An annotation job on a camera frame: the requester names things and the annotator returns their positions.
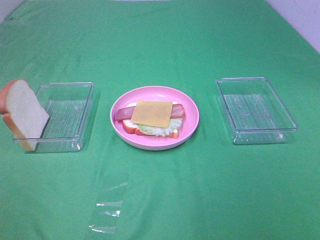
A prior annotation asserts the yellow cheese slice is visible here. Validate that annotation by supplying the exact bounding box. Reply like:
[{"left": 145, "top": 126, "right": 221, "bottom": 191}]
[{"left": 131, "top": 100, "right": 173, "bottom": 128}]

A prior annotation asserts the green lettuce leaf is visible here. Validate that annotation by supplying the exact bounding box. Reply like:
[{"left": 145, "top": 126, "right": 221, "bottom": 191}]
[{"left": 135, "top": 118, "right": 183, "bottom": 137}]

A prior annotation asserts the bacon strip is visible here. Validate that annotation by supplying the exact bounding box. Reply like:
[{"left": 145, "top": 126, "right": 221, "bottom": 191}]
[
  {"left": 115, "top": 106, "right": 135, "bottom": 121},
  {"left": 170, "top": 103, "right": 185, "bottom": 119}
]

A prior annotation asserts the bread slice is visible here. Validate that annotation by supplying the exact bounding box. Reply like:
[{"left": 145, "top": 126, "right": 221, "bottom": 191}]
[
  {"left": 0, "top": 78, "right": 50, "bottom": 152},
  {"left": 118, "top": 101, "right": 180, "bottom": 138}
]

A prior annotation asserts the pink round plate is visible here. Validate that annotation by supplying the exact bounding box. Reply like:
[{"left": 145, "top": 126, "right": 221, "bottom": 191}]
[{"left": 110, "top": 86, "right": 200, "bottom": 151}]

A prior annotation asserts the green tablecloth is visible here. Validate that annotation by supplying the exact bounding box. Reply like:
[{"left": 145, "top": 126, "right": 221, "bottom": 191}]
[{"left": 0, "top": 0, "right": 320, "bottom": 240}]

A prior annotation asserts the clear left plastic container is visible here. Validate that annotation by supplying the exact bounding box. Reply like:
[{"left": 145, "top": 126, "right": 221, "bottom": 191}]
[{"left": 24, "top": 82, "right": 99, "bottom": 153}]

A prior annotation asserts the clear plastic container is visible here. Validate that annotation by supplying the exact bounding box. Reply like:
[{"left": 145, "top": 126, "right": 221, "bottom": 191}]
[
  {"left": 24, "top": 82, "right": 99, "bottom": 153},
  {"left": 216, "top": 76, "right": 298, "bottom": 145}
]

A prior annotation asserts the clear right plastic container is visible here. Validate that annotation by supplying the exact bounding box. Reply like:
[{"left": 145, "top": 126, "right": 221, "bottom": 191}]
[{"left": 216, "top": 76, "right": 298, "bottom": 145}]

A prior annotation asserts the clear plastic film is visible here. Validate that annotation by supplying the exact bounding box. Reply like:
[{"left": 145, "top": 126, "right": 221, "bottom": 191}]
[{"left": 86, "top": 172, "right": 129, "bottom": 240}]

